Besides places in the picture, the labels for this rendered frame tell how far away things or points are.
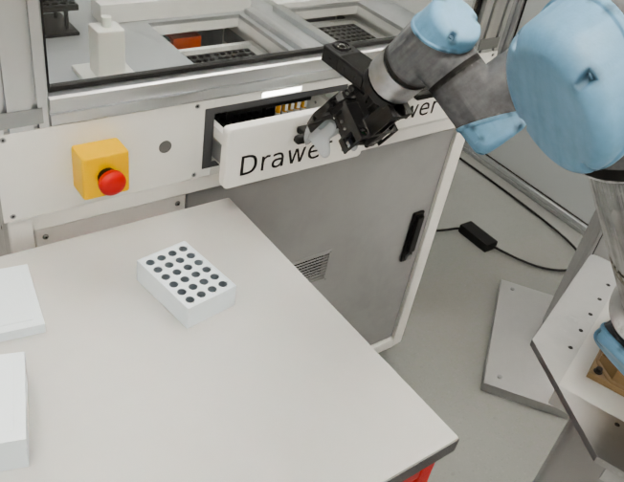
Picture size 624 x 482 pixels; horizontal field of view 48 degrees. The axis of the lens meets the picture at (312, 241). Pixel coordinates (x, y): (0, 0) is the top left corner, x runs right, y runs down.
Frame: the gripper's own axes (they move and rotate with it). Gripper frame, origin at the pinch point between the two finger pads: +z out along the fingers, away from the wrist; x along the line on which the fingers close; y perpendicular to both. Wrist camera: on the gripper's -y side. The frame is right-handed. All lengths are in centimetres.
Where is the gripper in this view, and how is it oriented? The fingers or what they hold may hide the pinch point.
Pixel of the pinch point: (318, 133)
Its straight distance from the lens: 115.5
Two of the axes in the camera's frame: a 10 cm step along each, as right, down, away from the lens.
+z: -4.5, 3.2, 8.3
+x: 8.1, -2.6, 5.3
